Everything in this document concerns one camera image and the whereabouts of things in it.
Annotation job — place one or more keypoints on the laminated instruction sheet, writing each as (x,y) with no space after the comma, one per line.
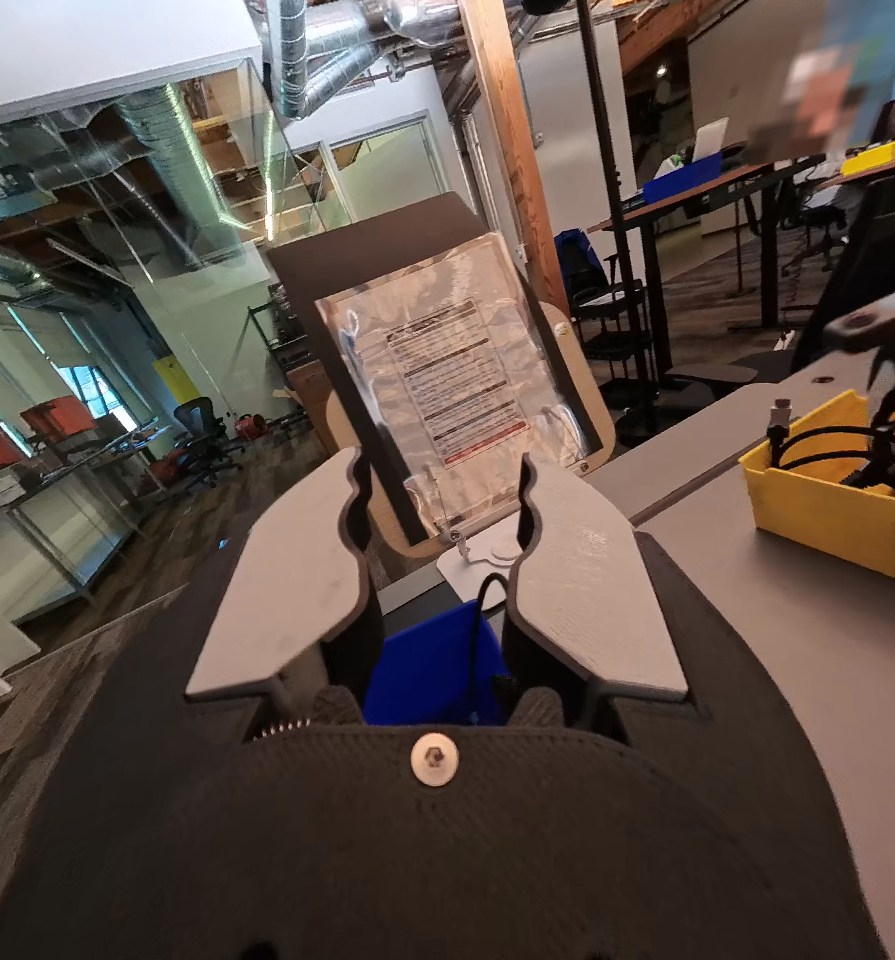
(447,375)

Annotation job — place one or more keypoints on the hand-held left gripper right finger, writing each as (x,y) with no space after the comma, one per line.
(597,600)

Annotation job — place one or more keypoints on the small red machine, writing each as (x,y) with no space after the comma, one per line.
(252,429)

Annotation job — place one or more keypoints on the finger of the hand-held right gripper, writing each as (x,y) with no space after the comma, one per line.
(891,375)

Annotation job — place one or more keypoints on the black metal pole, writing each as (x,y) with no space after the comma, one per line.
(606,150)

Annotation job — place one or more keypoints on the yellow plastic bin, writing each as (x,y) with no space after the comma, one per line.
(830,517)
(882,157)

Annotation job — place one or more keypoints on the cluster of silver pipes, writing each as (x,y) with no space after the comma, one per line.
(305,75)

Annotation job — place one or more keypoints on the wooden beam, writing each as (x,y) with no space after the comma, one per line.
(507,150)

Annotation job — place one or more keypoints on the black office chair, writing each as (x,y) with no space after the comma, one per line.
(200,427)

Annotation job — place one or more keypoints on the silver spiral duct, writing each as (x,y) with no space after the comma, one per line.
(185,187)

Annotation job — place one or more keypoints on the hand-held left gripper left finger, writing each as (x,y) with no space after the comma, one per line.
(282,600)

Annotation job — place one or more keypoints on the blue plastic bin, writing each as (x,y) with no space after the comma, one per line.
(417,667)
(680,180)

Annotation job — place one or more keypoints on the white plate with round disc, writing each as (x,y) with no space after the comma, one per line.
(462,574)

